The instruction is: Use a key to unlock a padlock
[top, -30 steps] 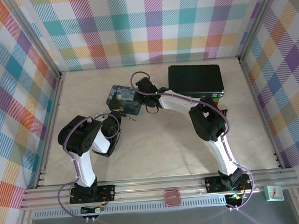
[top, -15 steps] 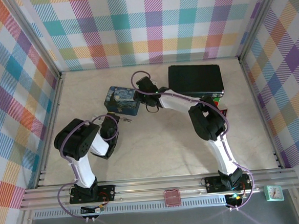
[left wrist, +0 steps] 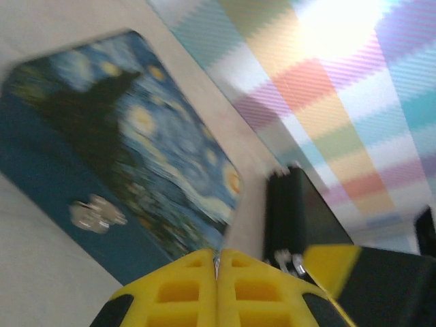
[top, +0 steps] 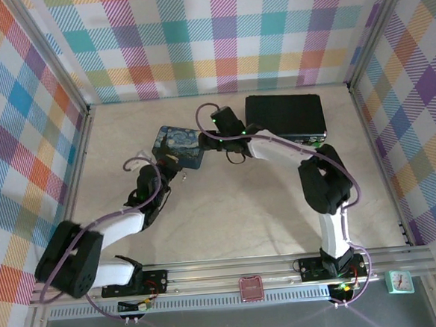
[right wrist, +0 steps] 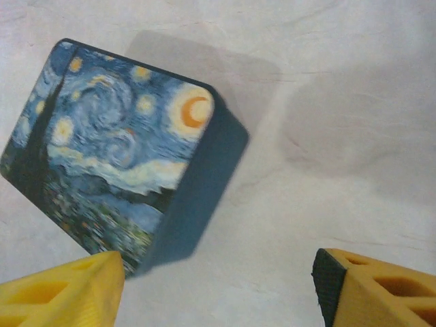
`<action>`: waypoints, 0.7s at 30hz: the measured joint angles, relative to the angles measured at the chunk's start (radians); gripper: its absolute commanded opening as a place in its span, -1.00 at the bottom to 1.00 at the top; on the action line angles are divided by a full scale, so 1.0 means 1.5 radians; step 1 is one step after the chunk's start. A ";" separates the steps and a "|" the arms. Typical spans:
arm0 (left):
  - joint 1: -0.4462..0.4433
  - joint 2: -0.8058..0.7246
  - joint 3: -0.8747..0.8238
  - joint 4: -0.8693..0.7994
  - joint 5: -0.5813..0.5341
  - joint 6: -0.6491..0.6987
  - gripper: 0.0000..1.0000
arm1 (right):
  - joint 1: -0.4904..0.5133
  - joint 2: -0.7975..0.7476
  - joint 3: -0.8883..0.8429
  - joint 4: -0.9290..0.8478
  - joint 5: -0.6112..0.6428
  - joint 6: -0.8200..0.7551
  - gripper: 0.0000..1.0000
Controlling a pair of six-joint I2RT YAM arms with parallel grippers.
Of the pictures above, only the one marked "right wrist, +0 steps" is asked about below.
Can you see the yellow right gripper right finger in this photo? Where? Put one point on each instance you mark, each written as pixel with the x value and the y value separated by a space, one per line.
pixel 381 296

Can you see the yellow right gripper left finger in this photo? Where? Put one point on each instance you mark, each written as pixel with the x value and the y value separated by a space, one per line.
pixel 68 296

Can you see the starry night painting box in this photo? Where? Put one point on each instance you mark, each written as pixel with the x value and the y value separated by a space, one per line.
pixel 112 146

